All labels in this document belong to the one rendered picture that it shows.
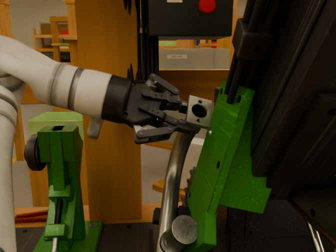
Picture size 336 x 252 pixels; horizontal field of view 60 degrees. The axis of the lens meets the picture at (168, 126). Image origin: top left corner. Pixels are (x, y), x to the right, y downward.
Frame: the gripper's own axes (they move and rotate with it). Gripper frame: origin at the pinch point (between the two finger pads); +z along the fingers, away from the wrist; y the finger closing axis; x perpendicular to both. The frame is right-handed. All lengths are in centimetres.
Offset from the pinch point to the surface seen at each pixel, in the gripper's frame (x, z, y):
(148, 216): 41.4, 1.6, -6.2
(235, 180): -5.6, 5.9, -12.1
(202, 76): 18.3, 6.6, 27.8
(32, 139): 15.4, -27.2, -3.2
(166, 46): 447, 29, 508
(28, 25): 724, -425, 729
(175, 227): -0.9, -0.4, -18.4
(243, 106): -13.5, 3.3, -6.0
